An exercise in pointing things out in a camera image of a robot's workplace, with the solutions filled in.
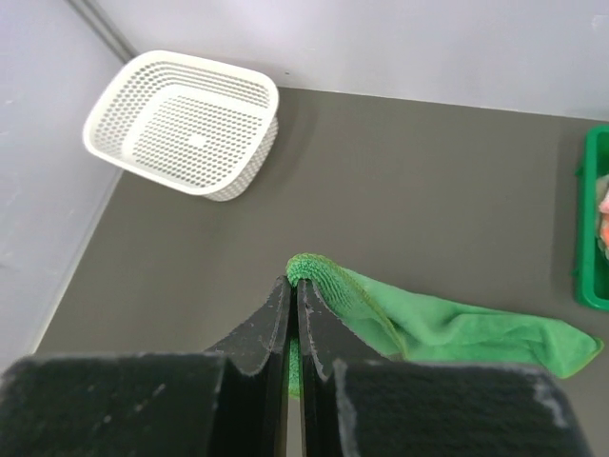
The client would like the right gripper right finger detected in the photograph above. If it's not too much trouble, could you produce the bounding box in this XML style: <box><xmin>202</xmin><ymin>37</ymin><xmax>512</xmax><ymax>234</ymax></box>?
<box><xmin>296</xmin><ymin>289</ymin><xmax>591</xmax><ymax>456</ymax></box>

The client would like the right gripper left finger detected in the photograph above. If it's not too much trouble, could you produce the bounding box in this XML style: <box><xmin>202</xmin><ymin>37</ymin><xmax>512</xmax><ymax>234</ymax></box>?
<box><xmin>1</xmin><ymin>288</ymin><xmax>290</xmax><ymax>456</ymax></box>

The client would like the green microfiber towel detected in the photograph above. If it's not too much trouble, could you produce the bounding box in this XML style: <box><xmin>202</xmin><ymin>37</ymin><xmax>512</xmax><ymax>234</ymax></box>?
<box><xmin>285</xmin><ymin>253</ymin><xmax>603</xmax><ymax>379</ymax></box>

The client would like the green plastic bin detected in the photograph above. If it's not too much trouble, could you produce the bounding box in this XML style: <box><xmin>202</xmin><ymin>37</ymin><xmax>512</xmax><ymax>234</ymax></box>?
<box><xmin>573</xmin><ymin>125</ymin><xmax>608</xmax><ymax>312</ymax></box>

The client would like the white perforated plastic basket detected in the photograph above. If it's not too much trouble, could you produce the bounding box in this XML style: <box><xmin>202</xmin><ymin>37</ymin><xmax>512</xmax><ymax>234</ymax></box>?
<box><xmin>82</xmin><ymin>50</ymin><xmax>280</xmax><ymax>202</ymax></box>

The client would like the orange pink towel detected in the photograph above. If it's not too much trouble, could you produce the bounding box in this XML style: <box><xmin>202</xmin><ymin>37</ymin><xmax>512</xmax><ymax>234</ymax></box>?
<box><xmin>596</xmin><ymin>175</ymin><xmax>608</xmax><ymax>259</ymax></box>

